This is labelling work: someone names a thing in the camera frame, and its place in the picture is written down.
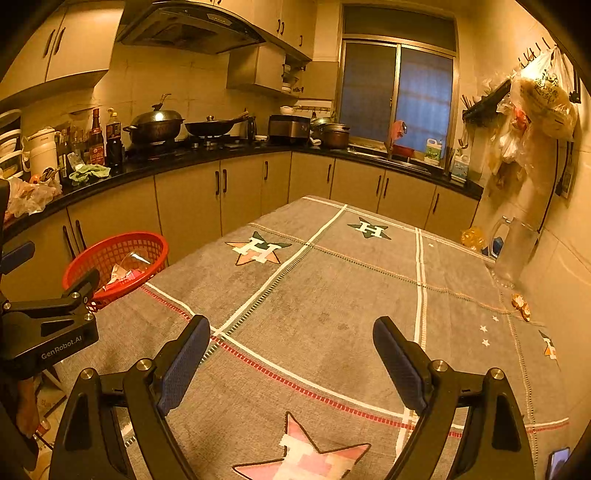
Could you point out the yellow cap sauce bottle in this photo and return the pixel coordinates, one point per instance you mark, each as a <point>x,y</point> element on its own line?
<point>114,143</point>

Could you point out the wall outlet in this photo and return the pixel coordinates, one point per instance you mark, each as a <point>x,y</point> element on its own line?
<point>565,184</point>

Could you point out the yellow plastic bag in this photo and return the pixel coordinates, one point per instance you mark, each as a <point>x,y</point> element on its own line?
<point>473,238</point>

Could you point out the chopstick holder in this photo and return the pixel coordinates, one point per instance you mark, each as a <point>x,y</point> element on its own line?
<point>449,160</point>

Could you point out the hanging plastic bags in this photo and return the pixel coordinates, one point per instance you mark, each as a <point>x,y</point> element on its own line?
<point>545,97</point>

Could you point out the lidded wok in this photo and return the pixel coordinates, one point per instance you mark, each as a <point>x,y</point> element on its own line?
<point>154,123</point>

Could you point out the range hood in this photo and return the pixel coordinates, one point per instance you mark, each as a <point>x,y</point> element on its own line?
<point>189,25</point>

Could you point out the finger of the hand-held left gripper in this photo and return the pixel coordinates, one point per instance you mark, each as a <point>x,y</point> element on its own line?
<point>83,284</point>
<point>18,254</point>

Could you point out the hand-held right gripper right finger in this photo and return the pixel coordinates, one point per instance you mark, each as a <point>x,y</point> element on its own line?
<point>401,364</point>

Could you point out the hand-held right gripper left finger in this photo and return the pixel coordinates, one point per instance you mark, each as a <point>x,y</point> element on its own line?
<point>184,364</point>

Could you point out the grey star-print tablecloth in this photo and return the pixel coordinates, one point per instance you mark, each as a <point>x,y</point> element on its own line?
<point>323,300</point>

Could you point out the beige base cabinets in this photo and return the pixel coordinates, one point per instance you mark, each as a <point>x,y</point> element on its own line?
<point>184,203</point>

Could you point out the smartphone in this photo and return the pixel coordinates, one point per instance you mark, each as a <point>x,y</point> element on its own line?
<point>558,461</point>

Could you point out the red label sauce bottle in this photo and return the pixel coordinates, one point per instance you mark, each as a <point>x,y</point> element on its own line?
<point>96,141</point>

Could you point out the white electric kettle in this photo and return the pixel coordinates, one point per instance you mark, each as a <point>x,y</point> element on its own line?
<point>41,152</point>

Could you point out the red towel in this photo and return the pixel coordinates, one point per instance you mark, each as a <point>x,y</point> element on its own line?
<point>398,131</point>

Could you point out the red plastic basket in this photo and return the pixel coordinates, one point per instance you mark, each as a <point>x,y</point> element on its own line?
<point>115,242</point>

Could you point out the dark kettle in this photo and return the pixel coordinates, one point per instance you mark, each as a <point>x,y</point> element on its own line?
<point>251,128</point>

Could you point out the person's left hand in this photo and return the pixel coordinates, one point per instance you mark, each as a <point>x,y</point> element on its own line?
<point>27,406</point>

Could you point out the red bowl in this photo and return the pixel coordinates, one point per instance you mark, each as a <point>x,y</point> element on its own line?
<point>403,151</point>

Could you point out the stacked cooking pots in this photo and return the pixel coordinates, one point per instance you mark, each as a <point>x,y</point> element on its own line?
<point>333,135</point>

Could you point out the white plastic jug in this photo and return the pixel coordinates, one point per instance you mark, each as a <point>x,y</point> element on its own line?
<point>460,168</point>

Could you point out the white storage rack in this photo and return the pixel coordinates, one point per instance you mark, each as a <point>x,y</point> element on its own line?
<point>9,138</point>

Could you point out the gas stove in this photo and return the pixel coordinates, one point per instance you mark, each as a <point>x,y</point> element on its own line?
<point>203,144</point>

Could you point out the window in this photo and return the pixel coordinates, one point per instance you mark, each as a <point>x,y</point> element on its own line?
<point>369,87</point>

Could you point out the black frying pan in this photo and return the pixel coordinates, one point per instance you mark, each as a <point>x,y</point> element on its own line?
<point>212,127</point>

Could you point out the green cloth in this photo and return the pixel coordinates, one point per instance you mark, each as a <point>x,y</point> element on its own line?
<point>90,173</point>

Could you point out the green detergent bottle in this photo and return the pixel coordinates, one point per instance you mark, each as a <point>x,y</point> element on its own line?
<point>433,153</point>

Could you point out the rice cooker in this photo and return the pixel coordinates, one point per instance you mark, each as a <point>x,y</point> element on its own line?
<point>288,130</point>

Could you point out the crumpled plastic bag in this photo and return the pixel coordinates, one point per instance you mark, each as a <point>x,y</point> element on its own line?
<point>27,194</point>

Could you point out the black wall rack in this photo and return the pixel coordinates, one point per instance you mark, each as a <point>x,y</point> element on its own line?
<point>485,102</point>

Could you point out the blue plastic bag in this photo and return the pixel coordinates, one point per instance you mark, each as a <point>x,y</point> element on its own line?
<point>496,246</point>

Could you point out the glass pitcher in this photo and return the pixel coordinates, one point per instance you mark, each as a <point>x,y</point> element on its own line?
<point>515,254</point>

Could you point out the beige wall cabinet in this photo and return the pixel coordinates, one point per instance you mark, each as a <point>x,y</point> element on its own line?
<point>64,41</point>
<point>258,69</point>

